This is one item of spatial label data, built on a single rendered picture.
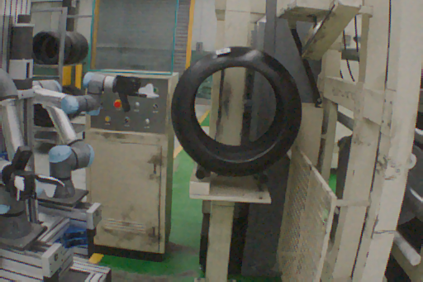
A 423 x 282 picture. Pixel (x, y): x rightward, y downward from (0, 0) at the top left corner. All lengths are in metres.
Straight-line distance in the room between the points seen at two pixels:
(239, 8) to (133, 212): 1.46
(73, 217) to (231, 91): 1.02
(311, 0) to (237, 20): 0.67
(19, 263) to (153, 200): 1.31
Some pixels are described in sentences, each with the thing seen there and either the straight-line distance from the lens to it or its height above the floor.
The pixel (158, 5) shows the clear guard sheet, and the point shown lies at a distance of 2.60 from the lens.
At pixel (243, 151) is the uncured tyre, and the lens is 2.10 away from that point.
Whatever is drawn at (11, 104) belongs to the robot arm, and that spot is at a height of 1.23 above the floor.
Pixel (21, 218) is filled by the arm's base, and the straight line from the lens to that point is 1.64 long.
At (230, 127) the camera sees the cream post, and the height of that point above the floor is 1.05.
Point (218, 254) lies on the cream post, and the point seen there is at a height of 0.31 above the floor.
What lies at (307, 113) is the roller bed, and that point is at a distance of 2.15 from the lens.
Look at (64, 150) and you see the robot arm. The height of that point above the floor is 0.95.
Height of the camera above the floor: 1.44
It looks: 10 degrees down
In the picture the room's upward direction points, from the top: 4 degrees clockwise
